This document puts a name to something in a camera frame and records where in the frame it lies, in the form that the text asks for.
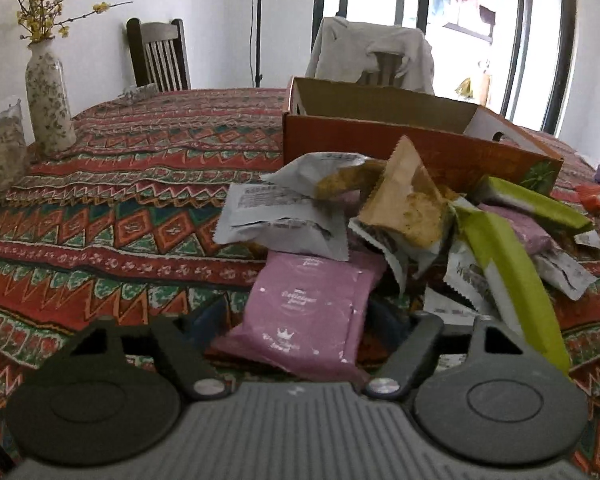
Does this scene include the pink snack packet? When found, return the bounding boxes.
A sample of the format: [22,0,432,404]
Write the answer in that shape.
[212,250,386,386]

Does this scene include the green snack packet front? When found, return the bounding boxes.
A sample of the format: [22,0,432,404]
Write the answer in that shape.
[452,198,571,374]

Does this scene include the green snack packet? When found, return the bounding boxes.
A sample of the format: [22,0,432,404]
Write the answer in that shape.
[452,198,571,374]
[469,177,594,235]

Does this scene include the patterned red tablecloth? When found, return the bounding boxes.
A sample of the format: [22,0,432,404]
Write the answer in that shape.
[0,86,600,480]

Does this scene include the tan cracker snack packet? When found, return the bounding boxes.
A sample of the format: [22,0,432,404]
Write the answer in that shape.
[358,136,450,248]

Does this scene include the grey white snack packet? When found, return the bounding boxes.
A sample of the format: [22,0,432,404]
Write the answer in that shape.
[213,152,385,261]

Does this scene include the green snack packet rear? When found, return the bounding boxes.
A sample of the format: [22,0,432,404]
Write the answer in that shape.
[469,177,594,235]

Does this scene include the orange cardboard box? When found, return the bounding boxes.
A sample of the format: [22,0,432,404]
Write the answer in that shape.
[283,77,564,195]

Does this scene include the floral ceramic vase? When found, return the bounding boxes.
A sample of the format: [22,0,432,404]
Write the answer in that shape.
[26,39,76,157]

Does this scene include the black light stand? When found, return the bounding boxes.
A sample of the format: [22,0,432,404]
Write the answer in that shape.
[251,0,263,88]

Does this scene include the chair draped with beige jacket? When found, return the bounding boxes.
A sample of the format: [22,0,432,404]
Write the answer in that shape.
[306,18,434,94]

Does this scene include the dark wooden chair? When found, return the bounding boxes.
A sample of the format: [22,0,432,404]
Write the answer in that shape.
[125,18,190,92]

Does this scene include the yellow flower branches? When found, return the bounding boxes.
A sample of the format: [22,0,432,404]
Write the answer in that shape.
[12,0,131,44]

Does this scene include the black sliding door frame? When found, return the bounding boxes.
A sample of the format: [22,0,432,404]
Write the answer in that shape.
[313,0,576,133]

